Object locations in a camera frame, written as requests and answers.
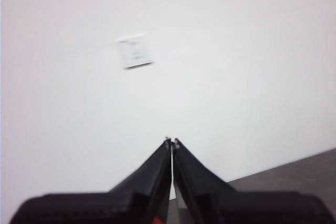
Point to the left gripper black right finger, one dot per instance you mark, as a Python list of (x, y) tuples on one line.
[(197, 184)]

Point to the white wall power socket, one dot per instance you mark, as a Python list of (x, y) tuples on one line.
[(135, 51)]

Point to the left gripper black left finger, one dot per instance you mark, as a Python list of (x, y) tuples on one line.
[(149, 182)]

